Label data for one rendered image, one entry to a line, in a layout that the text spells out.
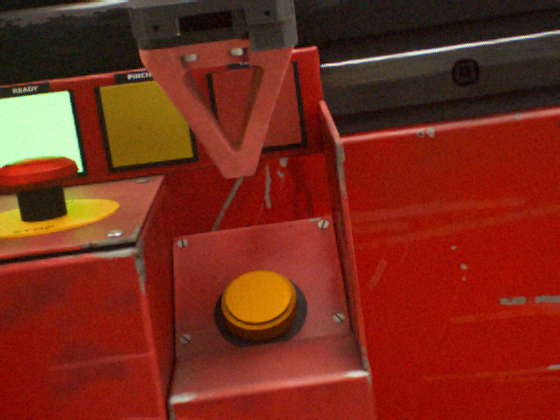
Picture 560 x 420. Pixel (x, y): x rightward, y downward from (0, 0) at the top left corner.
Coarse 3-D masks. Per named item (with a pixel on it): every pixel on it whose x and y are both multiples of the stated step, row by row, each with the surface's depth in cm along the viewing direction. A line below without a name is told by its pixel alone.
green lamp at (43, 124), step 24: (48, 96) 67; (0, 120) 67; (24, 120) 67; (48, 120) 67; (72, 120) 67; (0, 144) 67; (24, 144) 67; (48, 144) 67; (72, 144) 67; (0, 168) 68
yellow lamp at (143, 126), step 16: (112, 96) 67; (128, 96) 67; (144, 96) 67; (160, 96) 67; (112, 112) 67; (128, 112) 67; (144, 112) 67; (160, 112) 67; (176, 112) 67; (112, 128) 67; (128, 128) 67; (144, 128) 67; (160, 128) 67; (176, 128) 67; (112, 144) 67; (128, 144) 67; (144, 144) 67; (160, 144) 67; (176, 144) 67; (112, 160) 68; (128, 160) 68; (144, 160) 68; (160, 160) 68
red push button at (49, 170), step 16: (16, 160) 60; (32, 160) 59; (48, 160) 59; (64, 160) 59; (0, 176) 58; (16, 176) 58; (32, 176) 57; (48, 176) 58; (64, 176) 58; (16, 192) 59; (32, 192) 58; (48, 192) 59; (32, 208) 59; (48, 208) 59; (64, 208) 59
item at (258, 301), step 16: (256, 272) 62; (272, 272) 62; (240, 288) 61; (256, 288) 61; (272, 288) 61; (288, 288) 61; (224, 304) 61; (240, 304) 60; (256, 304) 60; (272, 304) 60; (288, 304) 60; (224, 320) 61; (240, 320) 60; (256, 320) 60; (272, 320) 60; (288, 320) 60; (256, 336) 60; (272, 336) 60
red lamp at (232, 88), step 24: (216, 72) 67; (240, 72) 67; (288, 72) 67; (216, 96) 67; (240, 96) 67; (288, 96) 67; (240, 120) 67; (288, 120) 67; (264, 144) 68; (288, 144) 68
